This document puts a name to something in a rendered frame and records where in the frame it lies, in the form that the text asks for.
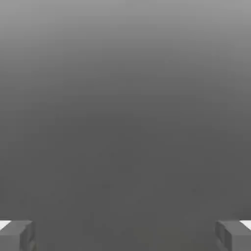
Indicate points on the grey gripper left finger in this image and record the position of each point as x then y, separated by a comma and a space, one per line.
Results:
13, 235

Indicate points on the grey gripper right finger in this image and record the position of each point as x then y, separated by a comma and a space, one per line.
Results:
236, 236

